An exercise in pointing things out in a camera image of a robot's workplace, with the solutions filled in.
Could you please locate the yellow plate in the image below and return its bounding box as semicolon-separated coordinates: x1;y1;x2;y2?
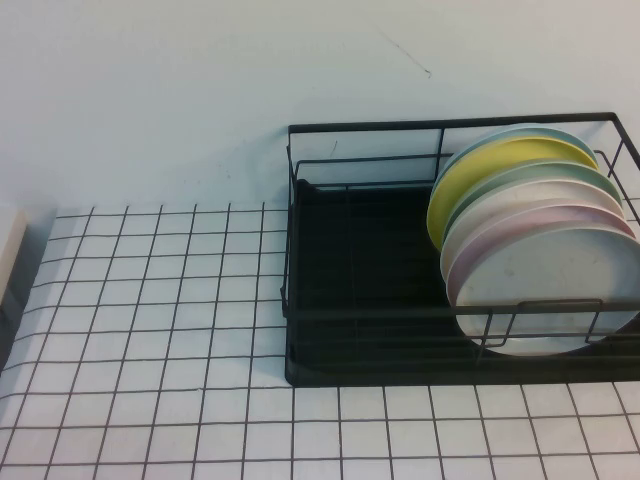
426;137;600;253

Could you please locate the white black grid tablecloth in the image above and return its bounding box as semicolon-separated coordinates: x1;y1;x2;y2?
0;201;640;480

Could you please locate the grey plate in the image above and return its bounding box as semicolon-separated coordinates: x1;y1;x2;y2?
452;224;640;358

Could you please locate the black plastic drip tray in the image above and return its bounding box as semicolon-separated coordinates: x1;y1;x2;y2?
284;178;640;387

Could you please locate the cream white plate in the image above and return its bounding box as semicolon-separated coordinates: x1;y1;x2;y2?
439;179;627;284

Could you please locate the black wire dish rack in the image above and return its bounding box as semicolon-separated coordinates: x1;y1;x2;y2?
283;111;640;387

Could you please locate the beige block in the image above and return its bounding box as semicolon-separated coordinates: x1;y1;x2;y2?
0;207;29;307

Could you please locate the green plate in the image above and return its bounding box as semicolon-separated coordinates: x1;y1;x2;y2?
442;160;624;237

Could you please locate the light blue plate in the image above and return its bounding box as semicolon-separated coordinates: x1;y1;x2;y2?
441;123;600;174

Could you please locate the pink plate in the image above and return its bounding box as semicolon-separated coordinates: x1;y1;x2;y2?
445;202;638;307

